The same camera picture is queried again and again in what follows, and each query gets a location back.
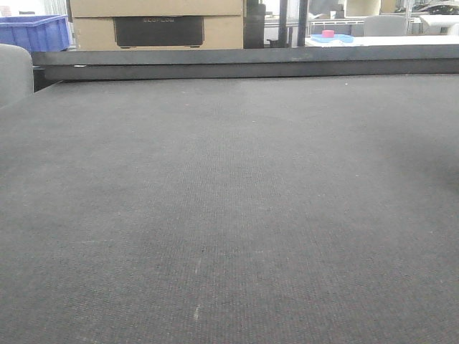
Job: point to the blue plastic crate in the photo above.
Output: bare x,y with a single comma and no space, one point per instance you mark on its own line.
46,33

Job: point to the lower cardboard box black print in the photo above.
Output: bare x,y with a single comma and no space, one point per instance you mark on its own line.
98,34

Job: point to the black vertical post left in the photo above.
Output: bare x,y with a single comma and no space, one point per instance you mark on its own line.
282,26

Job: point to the upper cardboard box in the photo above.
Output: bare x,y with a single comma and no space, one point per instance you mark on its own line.
93,8

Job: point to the white table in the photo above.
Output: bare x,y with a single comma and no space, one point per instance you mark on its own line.
390,41

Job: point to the light blue tray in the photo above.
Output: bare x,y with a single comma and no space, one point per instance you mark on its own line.
342,38

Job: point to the grey office chair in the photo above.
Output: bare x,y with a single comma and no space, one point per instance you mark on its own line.
384,26

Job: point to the black vertical post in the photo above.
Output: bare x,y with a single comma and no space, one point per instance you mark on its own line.
282,26
302,22

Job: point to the dark grey conveyor belt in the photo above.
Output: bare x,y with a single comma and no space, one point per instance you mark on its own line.
313,210

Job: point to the black vertical post right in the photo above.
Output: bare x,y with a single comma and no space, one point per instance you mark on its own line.
302,22

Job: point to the pink round object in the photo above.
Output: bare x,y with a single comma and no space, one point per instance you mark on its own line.
328,33

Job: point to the black conveyor side rail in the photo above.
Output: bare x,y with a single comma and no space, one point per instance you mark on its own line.
248,63

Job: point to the grey chair back left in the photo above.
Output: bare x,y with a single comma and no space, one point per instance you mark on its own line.
17,79

